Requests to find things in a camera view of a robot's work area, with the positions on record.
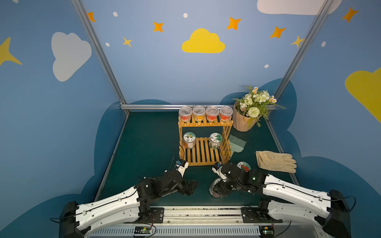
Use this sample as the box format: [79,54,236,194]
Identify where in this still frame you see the white green artificial flowers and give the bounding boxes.
[234,86,285,127]

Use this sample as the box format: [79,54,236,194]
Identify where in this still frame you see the bamboo two-tier shelf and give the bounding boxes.
[178,117,233,166]

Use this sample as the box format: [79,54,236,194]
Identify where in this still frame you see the small clear jar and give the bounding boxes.
[205,106,219,122]
[179,106,192,123]
[192,105,206,122]
[219,106,233,122]

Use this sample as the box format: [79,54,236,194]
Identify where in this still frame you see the rear aluminium crossbar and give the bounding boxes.
[120,104,276,111]

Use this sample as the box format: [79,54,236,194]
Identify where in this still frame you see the beige work gloves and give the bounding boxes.
[256,151,297,174]

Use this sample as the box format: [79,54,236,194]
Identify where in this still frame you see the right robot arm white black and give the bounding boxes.
[209,162,351,238]

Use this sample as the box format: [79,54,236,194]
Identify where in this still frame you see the pink ribbed flower pot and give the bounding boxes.
[232,102,260,132]

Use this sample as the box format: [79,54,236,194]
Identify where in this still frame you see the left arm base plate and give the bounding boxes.
[133,207,165,224]

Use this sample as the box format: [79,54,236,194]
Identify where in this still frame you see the aluminium frame post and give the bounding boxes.
[71,0,130,117]
[274,0,334,99]

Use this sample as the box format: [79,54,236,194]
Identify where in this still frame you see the large jar red strawberry lid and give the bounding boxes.
[237,161,252,172]

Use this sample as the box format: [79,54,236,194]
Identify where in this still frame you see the large jar orange flower lid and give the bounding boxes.
[183,132,196,149]

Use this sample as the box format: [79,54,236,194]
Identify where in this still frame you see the large jar purple flower lid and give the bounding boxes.
[209,178,221,198]

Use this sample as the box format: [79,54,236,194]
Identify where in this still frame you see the right aluminium frame post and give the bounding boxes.
[274,0,334,99]

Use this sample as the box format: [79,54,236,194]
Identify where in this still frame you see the right green circuit board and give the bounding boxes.
[259,226,275,238]

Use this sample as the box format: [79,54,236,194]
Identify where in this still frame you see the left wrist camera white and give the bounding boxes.
[174,159,189,178]

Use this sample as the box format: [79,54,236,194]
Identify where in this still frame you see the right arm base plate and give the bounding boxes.
[241,206,283,223]

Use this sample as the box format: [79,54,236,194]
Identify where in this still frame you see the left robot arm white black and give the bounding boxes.
[59,167,198,238]

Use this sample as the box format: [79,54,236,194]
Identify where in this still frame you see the left green circuit board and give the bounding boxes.
[134,227,151,236]

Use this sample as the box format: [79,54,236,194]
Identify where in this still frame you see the left aluminium frame post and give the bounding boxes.
[71,0,130,117]

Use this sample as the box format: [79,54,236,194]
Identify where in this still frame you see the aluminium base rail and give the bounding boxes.
[69,205,331,238]

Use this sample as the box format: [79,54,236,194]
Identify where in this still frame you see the large jar green leaf lid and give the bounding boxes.
[209,132,223,150]

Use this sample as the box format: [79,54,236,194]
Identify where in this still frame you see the green circuit board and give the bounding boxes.
[259,226,275,238]
[134,227,151,236]

